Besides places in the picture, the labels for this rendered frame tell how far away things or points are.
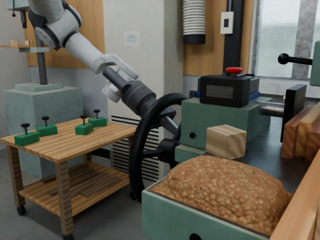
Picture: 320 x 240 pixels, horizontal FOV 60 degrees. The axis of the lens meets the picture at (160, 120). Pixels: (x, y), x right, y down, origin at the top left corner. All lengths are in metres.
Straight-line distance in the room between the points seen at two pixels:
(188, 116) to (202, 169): 0.24
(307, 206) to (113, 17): 1.96
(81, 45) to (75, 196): 1.11
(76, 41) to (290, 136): 0.70
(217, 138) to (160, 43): 1.48
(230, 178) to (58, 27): 0.75
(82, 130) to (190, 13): 1.00
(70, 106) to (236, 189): 2.33
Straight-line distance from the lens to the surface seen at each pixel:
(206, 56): 2.02
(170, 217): 0.32
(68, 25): 0.94
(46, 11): 0.90
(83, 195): 1.81
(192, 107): 0.53
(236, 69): 0.51
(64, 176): 1.53
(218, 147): 0.42
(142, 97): 0.82
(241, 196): 0.28
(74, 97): 2.57
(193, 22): 1.88
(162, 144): 0.67
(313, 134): 0.44
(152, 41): 1.90
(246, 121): 0.49
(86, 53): 0.92
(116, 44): 2.09
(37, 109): 2.37
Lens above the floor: 1.06
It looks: 15 degrees down
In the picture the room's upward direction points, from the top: straight up
